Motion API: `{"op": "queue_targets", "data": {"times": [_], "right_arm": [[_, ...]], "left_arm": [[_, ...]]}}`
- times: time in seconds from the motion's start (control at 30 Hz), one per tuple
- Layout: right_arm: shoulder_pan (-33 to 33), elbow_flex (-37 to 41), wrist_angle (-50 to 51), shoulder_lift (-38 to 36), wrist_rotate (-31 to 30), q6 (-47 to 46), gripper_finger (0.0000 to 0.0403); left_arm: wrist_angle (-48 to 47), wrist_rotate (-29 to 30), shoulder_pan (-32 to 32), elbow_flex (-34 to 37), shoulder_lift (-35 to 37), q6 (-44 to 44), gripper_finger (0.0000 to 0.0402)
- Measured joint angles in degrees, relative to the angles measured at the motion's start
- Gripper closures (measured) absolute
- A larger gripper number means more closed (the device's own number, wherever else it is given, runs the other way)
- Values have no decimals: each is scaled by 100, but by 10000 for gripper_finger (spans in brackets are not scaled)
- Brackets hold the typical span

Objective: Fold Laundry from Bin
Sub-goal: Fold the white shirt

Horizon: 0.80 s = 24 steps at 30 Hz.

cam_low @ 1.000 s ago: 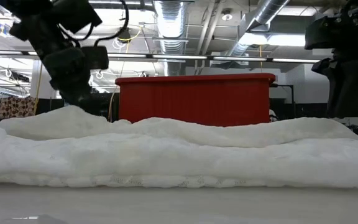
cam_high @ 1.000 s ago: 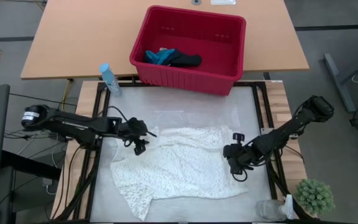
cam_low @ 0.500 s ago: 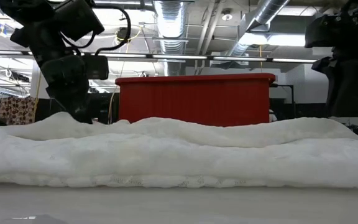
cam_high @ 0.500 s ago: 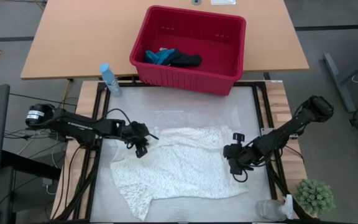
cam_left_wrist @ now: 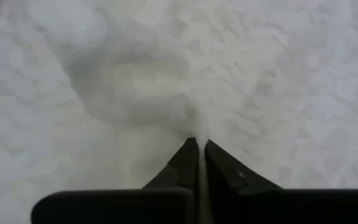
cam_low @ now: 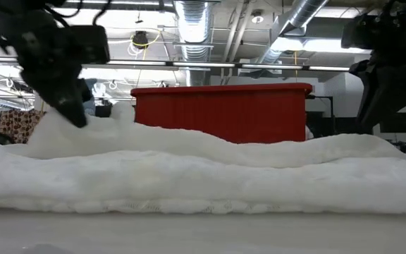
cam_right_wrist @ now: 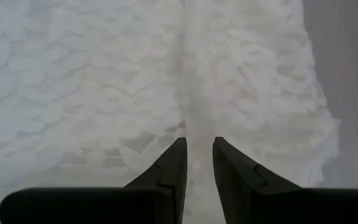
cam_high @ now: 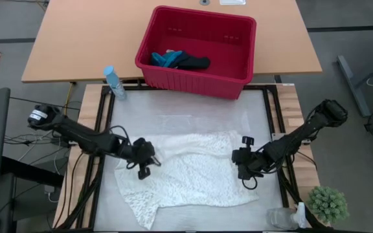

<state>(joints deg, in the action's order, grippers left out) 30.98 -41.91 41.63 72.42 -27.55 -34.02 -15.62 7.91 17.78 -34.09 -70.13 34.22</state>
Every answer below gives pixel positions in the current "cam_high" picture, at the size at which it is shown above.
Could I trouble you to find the white lace shirt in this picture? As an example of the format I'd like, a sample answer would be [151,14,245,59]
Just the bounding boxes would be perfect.
[114,130,260,231]

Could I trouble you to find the white power adapter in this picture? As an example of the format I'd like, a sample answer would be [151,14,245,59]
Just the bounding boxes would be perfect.
[43,184,59,204]

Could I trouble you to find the black right camera cable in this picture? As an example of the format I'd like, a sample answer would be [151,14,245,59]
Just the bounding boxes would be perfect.
[241,176,259,191]

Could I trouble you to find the teal garment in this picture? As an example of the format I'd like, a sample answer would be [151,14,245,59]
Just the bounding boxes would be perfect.
[150,50,185,69]

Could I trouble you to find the light brown wooden desk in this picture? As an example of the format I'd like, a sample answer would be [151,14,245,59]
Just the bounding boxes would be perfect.
[21,0,323,84]

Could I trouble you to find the blue-capped clear water bottle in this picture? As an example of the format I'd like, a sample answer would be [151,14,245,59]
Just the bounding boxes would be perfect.
[103,65,128,102]

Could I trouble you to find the yellow cable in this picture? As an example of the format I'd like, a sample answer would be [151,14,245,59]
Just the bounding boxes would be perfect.
[63,82,76,128]

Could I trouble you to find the black aluminium table frame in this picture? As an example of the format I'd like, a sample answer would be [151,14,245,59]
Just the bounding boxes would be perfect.
[52,83,336,233]

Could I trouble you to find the black furniture base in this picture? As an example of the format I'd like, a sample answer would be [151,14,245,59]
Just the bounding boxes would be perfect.
[0,156,65,233]

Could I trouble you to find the clear spray bottle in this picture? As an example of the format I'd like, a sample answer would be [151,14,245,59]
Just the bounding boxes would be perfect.
[266,201,313,231]

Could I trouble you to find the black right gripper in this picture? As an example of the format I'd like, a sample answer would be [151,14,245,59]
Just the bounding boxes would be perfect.
[231,135,265,181]

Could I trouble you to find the small green potted plant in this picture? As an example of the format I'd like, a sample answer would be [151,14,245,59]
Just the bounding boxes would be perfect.
[306,185,350,227]

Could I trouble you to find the red plastic laundry bin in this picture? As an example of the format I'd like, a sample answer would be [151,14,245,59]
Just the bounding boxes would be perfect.
[134,5,258,100]

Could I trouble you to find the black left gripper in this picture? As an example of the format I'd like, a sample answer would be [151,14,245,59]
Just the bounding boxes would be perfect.
[126,137,157,181]

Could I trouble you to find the black garment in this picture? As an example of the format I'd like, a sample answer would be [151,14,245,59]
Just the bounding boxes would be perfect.
[172,51,212,71]

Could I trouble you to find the grey metal desk leg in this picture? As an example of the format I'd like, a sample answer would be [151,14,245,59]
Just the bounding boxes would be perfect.
[336,54,373,118]

